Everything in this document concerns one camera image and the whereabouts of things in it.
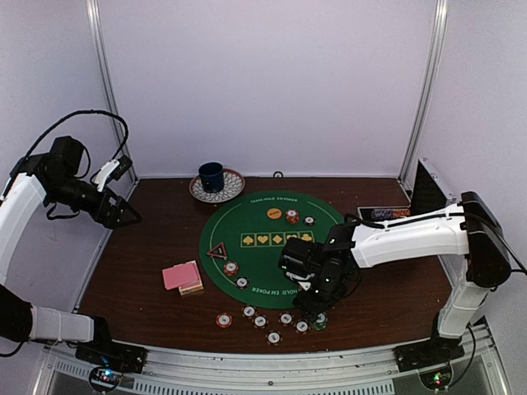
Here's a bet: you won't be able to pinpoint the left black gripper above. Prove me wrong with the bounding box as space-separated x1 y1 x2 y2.
45 174 141 229

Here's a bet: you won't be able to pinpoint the green poker chip stack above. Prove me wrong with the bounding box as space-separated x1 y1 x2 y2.
310 312 329 331

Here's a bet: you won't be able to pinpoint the red chips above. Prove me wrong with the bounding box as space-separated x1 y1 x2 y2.
223 261 240 277
285 209 300 224

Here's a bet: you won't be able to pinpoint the orange big blind button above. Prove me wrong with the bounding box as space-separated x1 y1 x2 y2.
266 207 282 221

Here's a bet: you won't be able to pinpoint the pink playing card deck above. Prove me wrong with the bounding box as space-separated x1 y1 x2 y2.
161 261 202 290

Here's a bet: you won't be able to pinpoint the triangular black red dealer button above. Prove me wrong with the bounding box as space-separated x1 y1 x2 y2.
207 242 229 260

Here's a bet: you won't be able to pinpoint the red poker chip stack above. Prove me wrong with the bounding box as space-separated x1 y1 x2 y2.
216 313 233 328

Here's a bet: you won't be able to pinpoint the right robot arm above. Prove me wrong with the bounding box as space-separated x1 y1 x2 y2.
278 191 513 364

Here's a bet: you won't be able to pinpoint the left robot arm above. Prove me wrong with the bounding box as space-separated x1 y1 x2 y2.
1 136 142 365

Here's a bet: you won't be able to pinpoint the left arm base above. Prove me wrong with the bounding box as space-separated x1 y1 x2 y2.
72 342 147 393

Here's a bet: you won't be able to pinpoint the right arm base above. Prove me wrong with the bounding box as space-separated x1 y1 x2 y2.
394 339 464 391

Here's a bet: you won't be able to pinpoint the scattered brown chip two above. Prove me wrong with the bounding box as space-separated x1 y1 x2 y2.
253 315 268 328

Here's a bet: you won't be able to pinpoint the scattered brown chip three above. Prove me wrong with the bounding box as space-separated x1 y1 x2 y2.
266 331 282 346

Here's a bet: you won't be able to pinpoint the scattered brown chip one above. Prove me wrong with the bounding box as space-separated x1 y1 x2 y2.
241 305 256 319

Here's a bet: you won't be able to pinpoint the round green poker mat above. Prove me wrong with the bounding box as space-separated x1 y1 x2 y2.
199 191 343 309

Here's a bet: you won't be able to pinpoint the dark blue mug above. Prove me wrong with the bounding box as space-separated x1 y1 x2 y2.
198 162 224 193

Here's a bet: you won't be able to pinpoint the patterned ceramic saucer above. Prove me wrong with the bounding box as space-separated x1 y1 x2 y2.
189 169 245 204

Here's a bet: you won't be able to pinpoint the aluminium poker chip case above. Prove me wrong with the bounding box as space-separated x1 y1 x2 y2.
357 158 458 221

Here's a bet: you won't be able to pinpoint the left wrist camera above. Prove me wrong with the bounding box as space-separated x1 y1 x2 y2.
91 155 133 193

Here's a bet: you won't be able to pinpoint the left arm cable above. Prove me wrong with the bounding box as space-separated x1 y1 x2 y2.
24 109 132 194

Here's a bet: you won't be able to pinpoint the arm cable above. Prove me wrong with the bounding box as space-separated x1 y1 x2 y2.
469 213 527 371
24 109 132 194

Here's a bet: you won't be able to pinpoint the right aluminium frame post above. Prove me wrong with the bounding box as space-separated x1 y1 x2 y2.
398 0 450 185

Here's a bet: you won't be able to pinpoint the aluminium frame post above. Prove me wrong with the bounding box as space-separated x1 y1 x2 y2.
86 0 138 184
398 0 450 185

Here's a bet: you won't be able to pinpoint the front aluminium rail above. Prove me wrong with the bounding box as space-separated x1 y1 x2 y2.
30 323 512 394

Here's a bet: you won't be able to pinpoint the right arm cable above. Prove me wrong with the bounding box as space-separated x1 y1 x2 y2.
469 213 527 371

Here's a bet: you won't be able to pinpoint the left aluminium frame post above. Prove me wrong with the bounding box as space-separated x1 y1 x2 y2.
86 0 138 184

